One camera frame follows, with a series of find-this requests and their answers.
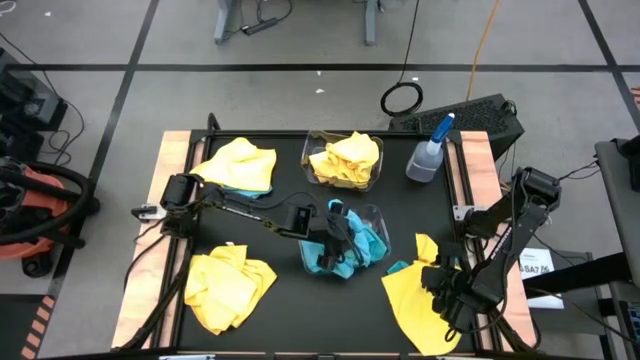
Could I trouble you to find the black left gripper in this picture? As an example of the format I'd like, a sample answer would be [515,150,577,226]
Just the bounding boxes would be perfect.
[312,209,359,271]

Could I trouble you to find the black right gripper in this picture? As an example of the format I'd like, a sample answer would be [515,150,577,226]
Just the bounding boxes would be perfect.
[421,242,481,331]

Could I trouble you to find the light blue microfiber towel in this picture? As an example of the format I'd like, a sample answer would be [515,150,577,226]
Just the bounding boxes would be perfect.
[299,198,390,280]
[222,185,274,200]

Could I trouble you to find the yellow microfiber towel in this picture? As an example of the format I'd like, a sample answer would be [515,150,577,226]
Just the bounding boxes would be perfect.
[308,130,381,191]
[183,243,279,336]
[189,136,278,194]
[380,232,464,357]

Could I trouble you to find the white paper label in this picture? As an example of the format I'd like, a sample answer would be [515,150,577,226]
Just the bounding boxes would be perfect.
[518,247,565,310]

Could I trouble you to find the translucent spray bottle blue nozzle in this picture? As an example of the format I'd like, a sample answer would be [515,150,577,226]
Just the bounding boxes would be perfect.
[404,112,457,184]

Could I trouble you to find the wooden table side board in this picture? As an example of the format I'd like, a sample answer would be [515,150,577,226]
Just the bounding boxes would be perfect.
[110,130,207,350]
[458,130,539,350]

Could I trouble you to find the black stand beam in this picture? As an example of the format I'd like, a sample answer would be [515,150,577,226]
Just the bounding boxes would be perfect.
[522,252,636,299]

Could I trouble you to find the black perforated computer case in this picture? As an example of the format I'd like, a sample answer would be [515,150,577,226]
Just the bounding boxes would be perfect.
[388,93,526,162]

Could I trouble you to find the device with blue buttons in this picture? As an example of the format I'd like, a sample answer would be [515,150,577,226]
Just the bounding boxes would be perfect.
[622,299,640,346]

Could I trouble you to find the grey desk leg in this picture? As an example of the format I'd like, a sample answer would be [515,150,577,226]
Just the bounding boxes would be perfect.
[363,0,378,46]
[213,0,237,45]

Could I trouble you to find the black power strip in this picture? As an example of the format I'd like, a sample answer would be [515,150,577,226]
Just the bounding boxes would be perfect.
[241,17,279,37]

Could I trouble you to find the orange and black vacuum cleaner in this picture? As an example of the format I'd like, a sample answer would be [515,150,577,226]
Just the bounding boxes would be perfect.
[0,156,101,279]

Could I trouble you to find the black floor mat orange stripes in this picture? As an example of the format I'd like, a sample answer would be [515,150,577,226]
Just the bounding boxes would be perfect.
[0,293,57,360]

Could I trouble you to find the black equipment boxes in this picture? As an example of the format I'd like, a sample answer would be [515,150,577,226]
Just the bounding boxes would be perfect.
[0,47,69,162]

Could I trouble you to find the yellow hanging cable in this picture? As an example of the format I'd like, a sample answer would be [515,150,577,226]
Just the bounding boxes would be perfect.
[465,0,502,102]

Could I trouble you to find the black hanging cable with coil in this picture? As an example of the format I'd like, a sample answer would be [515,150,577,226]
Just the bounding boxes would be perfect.
[379,0,425,119]

